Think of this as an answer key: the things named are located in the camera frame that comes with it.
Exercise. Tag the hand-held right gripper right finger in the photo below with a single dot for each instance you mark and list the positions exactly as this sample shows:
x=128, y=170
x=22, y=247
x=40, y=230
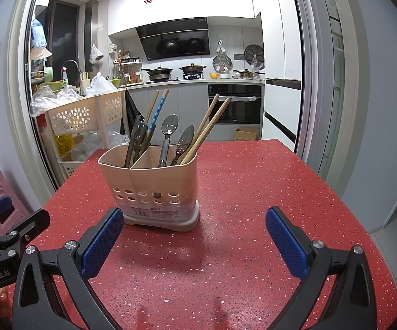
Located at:
x=286, y=242

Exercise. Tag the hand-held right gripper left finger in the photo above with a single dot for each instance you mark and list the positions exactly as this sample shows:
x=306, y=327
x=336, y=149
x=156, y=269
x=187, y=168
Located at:
x=104, y=240

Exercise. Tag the beige plastic utensil holder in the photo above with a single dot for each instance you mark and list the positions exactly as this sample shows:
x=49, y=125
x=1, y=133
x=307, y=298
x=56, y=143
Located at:
x=150, y=182

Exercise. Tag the wooden chopstick pair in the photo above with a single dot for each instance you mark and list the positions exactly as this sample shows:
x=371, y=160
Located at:
x=219, y=115

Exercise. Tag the yellow oil bottle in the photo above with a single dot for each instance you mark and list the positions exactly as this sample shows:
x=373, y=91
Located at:
x=64, y=144

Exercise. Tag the cardboard box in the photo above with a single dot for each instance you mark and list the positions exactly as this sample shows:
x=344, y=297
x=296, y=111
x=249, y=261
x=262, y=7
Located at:
x=246, y=134

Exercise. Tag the beige flower-cut storage trolley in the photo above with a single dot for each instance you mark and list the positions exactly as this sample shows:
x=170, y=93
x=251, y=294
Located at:
x=81, y=113

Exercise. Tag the clear crumpled plastic bag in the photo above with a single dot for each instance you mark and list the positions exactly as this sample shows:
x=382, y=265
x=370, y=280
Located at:
x=50, y=101

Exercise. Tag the green colander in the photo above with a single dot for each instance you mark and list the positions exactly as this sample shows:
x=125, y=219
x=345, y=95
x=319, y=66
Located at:
x=50, y=87

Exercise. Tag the black hanging bag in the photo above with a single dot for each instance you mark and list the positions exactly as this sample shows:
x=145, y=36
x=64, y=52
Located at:
x=131, y=110

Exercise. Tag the black built-in oven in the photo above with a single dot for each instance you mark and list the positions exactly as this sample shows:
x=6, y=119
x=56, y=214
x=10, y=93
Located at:
x=234, y=110

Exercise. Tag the red-capped spray bottle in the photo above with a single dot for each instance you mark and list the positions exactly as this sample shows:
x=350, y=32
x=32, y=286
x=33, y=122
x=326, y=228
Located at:
x=64, y=77

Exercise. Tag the white crumpled plastic bag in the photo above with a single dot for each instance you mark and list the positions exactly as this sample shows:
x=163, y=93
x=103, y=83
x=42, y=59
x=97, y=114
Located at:
x=100, y=86

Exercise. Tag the black kitchen faucet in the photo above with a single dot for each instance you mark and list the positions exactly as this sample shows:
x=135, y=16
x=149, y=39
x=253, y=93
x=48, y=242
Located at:
x=74, y=63

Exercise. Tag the small steel saucepan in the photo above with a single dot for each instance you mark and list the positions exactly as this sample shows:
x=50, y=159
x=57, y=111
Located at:
x=243, y=74

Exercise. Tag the black wok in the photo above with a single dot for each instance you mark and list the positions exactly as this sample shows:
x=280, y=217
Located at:
x=159, y=73

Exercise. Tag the hanging plastic bag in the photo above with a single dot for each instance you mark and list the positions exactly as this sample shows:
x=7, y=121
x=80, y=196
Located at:
x=96, y=55

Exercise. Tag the blue cloth bag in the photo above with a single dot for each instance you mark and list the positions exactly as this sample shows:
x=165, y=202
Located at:
x=38, y=34

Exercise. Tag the round steamer rack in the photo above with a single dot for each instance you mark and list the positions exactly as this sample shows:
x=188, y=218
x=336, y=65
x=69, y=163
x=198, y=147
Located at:
x=222, y=63

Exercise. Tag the lidded cooking pot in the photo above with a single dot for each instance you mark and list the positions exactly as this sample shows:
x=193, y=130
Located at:
x=192, y=68

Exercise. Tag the white refrigerator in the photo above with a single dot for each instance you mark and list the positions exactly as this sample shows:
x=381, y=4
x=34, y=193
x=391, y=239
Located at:
x=284, y=41

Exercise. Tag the black range hood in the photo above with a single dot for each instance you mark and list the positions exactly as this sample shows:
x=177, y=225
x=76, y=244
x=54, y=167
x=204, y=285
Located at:
x=174, y=39

